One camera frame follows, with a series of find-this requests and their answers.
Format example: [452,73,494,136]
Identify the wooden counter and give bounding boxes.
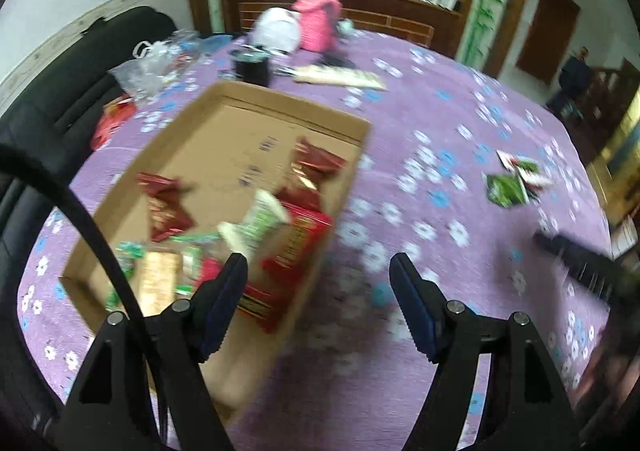
[215,0,463,57]

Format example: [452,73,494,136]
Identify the long cream packet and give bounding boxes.
[294,64,388,91]

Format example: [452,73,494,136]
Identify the purple floral tablecloth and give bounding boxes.
[15,28,618,451]

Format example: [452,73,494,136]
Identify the bamboo wall decal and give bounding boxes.
[462,0,508,64]

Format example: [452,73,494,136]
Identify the black chair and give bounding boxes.
[0,6,178,432]

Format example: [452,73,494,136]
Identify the black cable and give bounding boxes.
[0,142,173,451]

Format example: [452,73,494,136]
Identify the brown door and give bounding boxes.
[516,0,581,84]

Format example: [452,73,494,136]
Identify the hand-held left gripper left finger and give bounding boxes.
[52,252,249,451]

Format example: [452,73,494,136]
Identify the white plates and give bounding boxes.
[252,6,303,53]

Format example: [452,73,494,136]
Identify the cardboard box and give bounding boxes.
[59,80,373,427]

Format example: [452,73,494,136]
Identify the green red snack packet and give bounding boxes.
[517,158,555,189]

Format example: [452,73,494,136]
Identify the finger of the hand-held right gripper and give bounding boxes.
[532,229,621,302]

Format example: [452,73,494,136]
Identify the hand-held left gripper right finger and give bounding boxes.
[389,252,583,451]

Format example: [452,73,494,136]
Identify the pile of assorted snack packets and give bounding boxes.
[102,136,348,334]

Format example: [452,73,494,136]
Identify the pink knitted jar cover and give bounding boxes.
[292,0,343,52]

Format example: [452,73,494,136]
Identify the white red snack packet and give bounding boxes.
[496,150,526,172]

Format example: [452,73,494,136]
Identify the black spatula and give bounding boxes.
[320,51,358,71]

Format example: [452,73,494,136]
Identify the black cup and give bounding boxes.
[230,48,271,87]

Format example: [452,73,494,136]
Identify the clear plastic bag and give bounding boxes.
[109,30,201,104]

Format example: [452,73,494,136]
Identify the wooden stair railing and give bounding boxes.
[575,58,640,142]

